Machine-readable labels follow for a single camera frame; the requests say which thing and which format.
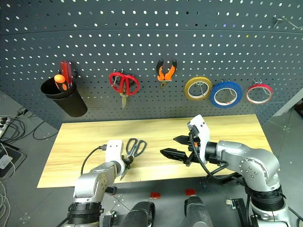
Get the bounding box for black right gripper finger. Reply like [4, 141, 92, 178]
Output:
[160, 148, 190, 164]
[173, 135, 190, 146]

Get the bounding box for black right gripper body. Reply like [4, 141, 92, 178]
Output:
[184, 131, 202, 167]

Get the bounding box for grey handled scissors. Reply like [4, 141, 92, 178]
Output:
[120, 138, 148, 181]

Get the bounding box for yellow tape roll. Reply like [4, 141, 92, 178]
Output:
[184, 76, 213, 101]

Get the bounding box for blue tape roll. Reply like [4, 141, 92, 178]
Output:
[209, 81, 243, 110]

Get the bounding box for metal hook under yellow tape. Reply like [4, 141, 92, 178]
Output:
[195, 81, 207, 98]

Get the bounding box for metal hook under blue tape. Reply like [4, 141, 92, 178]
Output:
[221, 79, 238, 101]

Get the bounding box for red tape roll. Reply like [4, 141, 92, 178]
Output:
[245, 83, 274, 105]

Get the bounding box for metal hook under red tape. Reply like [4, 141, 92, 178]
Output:
[252, 79, 272, 99]

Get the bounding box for dark grey pegboard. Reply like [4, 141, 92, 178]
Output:
[0, 0, 303, 130]

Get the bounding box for empty metal pegboard hook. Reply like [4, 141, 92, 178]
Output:
[272, 15, 303, 30]

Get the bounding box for dark rounded shape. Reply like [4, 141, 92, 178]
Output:
[184, 195, 213, 227]
[122, 200, 156, 227]

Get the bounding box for orange black pliers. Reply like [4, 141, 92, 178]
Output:
[156, 58, 178, 89]

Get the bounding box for metal hook under red scissors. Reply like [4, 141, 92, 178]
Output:
[112, 68, 125, 87]

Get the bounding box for black cup holder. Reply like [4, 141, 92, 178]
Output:
[40, 76, 88, 118]

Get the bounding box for black flat floor device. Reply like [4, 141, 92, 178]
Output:
[0, 141, 27, 179]

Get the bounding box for white power strip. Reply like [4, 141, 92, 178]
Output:
[0, 116, 13, 129]

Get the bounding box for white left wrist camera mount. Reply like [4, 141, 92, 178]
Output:
[105, 139, 126, 176]

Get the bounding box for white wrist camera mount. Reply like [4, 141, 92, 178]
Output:
[105, 139, 126, 176]
[187, 114, 211, 165]

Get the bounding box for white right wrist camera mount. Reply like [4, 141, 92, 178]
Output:
[187, 114, 211, 165]

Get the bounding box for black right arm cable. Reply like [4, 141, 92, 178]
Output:
[188, 131, 240, 182]

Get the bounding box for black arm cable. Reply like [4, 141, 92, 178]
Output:
[80, 145, 107, 176]
[188, 131, 240, 182]

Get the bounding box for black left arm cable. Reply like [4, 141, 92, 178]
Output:
[80, 145, 107, 176]

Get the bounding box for black metal bracket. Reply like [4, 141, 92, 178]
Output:
[226, 198, 248, 227]

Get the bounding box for red handled scissors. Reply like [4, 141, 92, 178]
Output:
[108, 71, 141, 109]

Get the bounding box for orange black handled screwdriver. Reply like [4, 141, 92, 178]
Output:
[53, 74, 68, 93]

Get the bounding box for red handled screwdriver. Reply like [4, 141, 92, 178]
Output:
[59, 61, 73, 90]

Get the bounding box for black floor cables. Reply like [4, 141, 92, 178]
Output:
[0, 107, 59, 145]

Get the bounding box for white floor cables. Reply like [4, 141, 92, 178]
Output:
[0, 178, 12, 227]

